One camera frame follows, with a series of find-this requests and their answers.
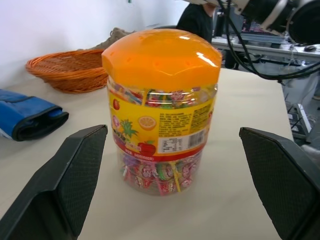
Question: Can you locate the tan suede shoe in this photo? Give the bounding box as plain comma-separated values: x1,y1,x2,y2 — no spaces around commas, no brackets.
76,27,137,52

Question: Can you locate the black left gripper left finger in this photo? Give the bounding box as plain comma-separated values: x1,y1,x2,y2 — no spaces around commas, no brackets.
0,124,109,240

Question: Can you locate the grey background desk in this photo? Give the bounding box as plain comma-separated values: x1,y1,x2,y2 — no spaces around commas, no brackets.
211,34,320,66

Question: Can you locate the person in black shirt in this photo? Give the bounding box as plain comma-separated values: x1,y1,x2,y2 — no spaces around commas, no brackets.
175,1,215,43

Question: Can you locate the clear plastic lollipop jar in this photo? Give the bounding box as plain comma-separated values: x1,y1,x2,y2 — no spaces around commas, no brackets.
106,73,219,197

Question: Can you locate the blue fabric bag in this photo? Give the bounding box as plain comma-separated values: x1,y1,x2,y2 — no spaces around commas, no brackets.
0,88,70,142

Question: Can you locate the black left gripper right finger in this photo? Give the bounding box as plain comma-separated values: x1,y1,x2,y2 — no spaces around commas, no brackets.
239,126,320,240

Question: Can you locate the white robot arm with cables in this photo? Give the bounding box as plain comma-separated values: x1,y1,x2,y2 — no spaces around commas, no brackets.
216,0,320,81

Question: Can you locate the orange woven wicker basket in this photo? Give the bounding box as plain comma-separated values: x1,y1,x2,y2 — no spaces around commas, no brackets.
25,49,109,95

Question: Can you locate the orange plastic jar lid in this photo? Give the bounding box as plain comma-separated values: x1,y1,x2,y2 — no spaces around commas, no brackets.
101,28,223,89

